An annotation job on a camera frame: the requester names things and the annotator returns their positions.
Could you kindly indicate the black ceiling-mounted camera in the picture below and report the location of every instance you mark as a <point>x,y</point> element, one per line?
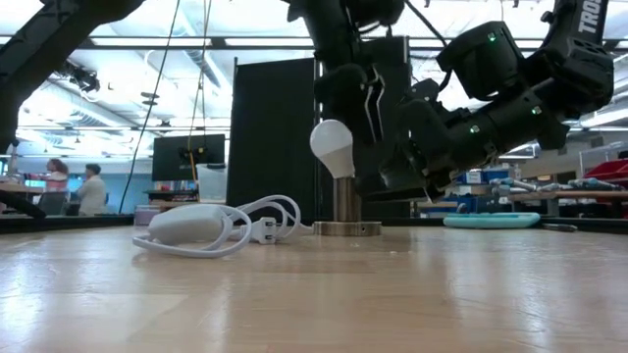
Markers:
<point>86,78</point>

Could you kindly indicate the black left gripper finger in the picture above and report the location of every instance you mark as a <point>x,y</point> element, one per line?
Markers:
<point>369,117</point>
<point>382,117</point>

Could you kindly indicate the wooden background desk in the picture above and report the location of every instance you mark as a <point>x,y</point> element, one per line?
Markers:
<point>15,188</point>

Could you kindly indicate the person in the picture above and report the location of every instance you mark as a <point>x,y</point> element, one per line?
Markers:
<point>56,169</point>
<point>92,193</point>

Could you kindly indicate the low cluttered background table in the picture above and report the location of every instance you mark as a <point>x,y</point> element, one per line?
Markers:
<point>172,196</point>

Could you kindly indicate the brass lamp socket base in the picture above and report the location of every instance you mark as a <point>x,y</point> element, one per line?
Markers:
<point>346,228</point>

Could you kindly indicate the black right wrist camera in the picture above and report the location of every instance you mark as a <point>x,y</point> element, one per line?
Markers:
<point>426,90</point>

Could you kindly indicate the clear plastic storage bin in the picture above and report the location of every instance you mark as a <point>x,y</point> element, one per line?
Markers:
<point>212,184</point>

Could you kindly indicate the blue storage bin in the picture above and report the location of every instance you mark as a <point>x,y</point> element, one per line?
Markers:
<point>496,175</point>

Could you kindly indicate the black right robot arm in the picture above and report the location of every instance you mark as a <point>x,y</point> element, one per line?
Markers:
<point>574,64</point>

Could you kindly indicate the black computer monitor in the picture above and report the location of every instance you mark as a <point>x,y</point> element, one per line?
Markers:
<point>169,157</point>

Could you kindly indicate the white light bulb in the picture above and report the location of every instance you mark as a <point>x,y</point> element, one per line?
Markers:
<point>331,144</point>

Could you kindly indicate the teal tray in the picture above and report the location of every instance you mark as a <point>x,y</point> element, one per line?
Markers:
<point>490,220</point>

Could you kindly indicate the red storage bin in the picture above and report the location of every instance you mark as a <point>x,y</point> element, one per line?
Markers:
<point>611,171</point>

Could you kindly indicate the white post black knob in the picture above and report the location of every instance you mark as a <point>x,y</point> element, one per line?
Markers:
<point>13,166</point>

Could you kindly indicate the grey office chair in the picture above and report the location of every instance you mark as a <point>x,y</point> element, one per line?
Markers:
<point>51,203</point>

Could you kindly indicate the black room divider panel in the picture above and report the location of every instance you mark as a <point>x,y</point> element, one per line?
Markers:
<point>395,68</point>
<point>272,122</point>

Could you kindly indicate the wooden workbench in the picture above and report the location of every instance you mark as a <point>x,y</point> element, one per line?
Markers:
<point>589,194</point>

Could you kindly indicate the black aluminium table frame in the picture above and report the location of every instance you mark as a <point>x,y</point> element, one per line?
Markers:
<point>49,224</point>

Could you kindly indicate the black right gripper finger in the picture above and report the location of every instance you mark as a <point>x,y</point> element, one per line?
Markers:
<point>392,188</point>

